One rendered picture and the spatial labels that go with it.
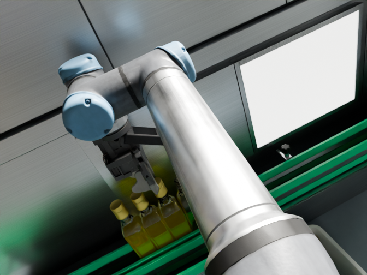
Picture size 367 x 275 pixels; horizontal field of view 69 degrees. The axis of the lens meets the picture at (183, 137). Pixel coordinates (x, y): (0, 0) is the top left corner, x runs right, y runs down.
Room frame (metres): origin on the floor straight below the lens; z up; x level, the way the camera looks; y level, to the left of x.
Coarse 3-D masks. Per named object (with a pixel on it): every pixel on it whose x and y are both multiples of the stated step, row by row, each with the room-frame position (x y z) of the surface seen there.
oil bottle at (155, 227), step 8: (152, 208) 0.52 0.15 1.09; (144, 216) 0.51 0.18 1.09; (152, 216) 0.50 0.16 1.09; (160, 216) 0.50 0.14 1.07; (144, 224) 0.49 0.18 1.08; (152, 224) 0.49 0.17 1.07; (160, 224) 0.49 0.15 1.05; (152, 232) 0.49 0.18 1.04; (160, 232) 0.49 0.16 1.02; (168, 232) 0.49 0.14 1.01; (152, 240) 0.49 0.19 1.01; (160, 240) 0.49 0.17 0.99; (168, 240) 0.49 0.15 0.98; (160, 248) 0.49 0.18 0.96
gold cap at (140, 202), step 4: (132, 196) 0.52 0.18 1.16; (136, 196) 0.51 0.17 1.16; (140, 196) 0.51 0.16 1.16; (144, 196) 0.52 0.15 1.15; (132, 200) 0.51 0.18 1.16; (136, 200) 0.50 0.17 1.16; (140, 200) 0.50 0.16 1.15; (144, 200) 0.51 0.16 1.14; (136, 204) 0.50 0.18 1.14; (140, 204) 0.50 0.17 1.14; (144, 204) 0.51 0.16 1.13; (148, 204) 0.51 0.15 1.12; (140, 208) 0.50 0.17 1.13; (144, 208) 0.50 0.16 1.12
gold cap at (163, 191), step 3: (156, 177) 0.54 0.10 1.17; (159, 177) 0.53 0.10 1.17; (156, 180) 0.53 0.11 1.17; (159, 180) 0.52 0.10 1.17; (159, 183) 0.51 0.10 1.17; (162, 183) 0.52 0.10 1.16; (159, 186) 0.51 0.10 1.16; (162, 186) 0.52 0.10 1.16; (159, 189) 0.51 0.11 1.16; (162, 189) 0.51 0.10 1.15; (165, 189) 0.52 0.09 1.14; (159, 192) 0.51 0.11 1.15; (162, 192) 0.51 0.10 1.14; (165, 192) 0.51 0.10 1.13; (156, 195) 0.51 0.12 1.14; (159, 195) 0.51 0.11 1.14; (162, 195) 0.51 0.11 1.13
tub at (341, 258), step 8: (312, 224) 0.45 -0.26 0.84; (320, 232) 0.42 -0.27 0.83; (320, 240) 0.42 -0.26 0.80; (328, 240) 0.39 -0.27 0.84; (328, 248) 0.39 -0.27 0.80; (336, 248) 0.36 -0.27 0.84; (336, 256) 0.36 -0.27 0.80; (344, 256) 0.34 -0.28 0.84; (336, 264) 0.35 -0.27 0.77; (344, 264) 0.33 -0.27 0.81; (352, 264) 0.31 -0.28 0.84; (344, 272) 0.33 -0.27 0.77; (352, 272) 0.31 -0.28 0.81; (360, 272) 0.29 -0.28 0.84
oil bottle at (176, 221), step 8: (176, 200) 0.53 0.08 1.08; (160, 208) 0.51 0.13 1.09; (168, 208) 0.50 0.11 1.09; (176, 208) 0.50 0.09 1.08; (168, 216) 0.50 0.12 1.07; (176, 216) 0.50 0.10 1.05; (184, 216) 0.50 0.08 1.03; (168, 224) 0.50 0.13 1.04; (176, 224) 0.50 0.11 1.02; (184, 224) 0.50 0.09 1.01; (176, 232) 0.50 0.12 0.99; (184, 232) 0.50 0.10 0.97
